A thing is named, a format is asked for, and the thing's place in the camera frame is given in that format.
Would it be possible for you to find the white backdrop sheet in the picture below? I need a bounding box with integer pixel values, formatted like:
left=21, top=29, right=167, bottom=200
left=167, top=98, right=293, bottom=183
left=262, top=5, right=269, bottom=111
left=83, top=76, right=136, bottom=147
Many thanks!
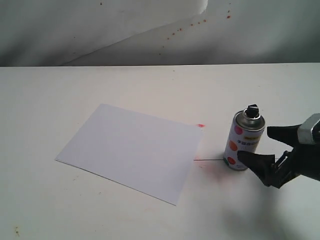
left=0, top=0, right=320, bottom=67

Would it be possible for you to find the white polka dot spray can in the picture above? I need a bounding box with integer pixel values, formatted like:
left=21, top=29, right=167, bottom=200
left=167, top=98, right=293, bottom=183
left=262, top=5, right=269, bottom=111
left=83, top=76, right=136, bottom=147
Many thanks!
left=223, top=104, right=266, bottom=171

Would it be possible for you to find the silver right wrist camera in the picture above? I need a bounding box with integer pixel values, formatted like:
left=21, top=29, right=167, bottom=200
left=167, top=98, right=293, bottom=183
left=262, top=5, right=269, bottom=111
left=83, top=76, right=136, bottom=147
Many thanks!
left=297, top=113, right=320, bottom=145

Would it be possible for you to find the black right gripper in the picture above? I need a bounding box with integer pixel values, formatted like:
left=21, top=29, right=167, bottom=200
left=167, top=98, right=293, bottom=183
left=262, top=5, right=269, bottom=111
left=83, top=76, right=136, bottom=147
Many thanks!
left=237, top=124, right=320, bottom=188

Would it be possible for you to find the white paper sheet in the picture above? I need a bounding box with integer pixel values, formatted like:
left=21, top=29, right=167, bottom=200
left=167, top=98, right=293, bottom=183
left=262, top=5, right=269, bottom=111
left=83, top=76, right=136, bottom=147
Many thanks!
left=56, top=104, right=203, bottom=205

